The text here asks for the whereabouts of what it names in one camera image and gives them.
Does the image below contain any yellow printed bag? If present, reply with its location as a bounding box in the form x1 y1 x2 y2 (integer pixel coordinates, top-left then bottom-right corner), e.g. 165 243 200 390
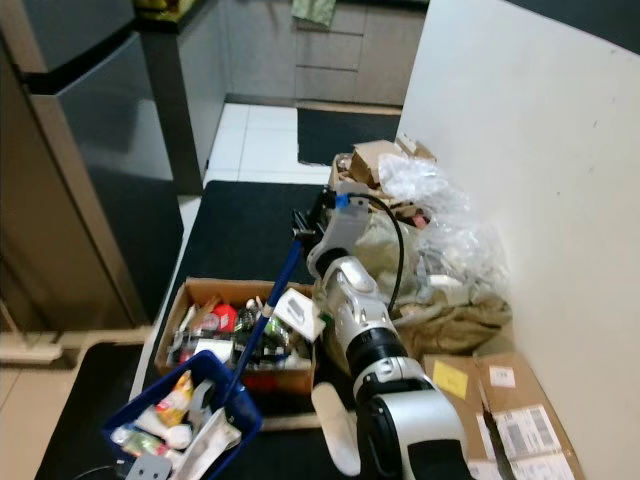
135 0 193 23

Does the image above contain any clear plastic bag pile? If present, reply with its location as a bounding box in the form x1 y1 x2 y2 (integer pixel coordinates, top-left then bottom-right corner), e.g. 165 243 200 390
378 153 511 296

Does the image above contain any open cardboard box of clutter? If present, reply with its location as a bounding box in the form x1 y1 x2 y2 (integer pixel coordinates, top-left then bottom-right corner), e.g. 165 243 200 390
155 278 318 398

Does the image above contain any black floor mat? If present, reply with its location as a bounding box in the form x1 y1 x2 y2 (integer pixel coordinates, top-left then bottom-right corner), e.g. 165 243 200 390
135 180 326 441

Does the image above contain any blue long-handled dustpan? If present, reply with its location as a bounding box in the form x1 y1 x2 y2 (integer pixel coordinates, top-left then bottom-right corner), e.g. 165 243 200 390
102 240 306 480

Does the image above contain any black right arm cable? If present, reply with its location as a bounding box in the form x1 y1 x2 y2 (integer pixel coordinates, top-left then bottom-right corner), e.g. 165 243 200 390
350 192 407 306

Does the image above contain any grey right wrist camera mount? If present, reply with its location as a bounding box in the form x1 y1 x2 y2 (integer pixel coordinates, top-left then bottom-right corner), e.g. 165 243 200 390
310 188 371 276

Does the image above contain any green hanging cloth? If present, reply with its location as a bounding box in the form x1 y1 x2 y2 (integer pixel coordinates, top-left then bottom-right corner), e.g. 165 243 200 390
292 0 341 29

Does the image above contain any orange snack packet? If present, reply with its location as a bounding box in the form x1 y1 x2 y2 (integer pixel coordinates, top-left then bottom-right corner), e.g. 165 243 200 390
155 370 197 429

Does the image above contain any white product box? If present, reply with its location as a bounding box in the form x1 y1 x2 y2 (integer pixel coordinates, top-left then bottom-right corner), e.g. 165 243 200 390
272 288 327 341

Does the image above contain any crumpled white wrapper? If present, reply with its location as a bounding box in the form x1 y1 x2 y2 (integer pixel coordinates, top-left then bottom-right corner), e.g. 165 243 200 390
180 408 246 480

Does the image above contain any cardboard box with shipping labels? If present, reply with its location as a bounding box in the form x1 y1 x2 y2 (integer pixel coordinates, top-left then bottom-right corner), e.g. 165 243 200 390
420 350 588 480

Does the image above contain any olive woven sack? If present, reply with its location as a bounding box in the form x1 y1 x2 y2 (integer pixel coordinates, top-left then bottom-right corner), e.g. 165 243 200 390
315 215 513 361

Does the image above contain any black glossy flat board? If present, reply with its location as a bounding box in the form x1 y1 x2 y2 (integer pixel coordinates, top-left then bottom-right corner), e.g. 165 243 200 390
35 340 151 480

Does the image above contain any grey kitchen drawer cabinet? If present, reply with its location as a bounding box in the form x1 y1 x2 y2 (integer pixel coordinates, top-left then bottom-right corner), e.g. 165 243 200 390
210 0 429 109

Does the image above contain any dark kitchen floor mat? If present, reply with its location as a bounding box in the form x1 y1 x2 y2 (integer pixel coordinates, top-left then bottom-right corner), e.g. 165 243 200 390
295 106 403 167

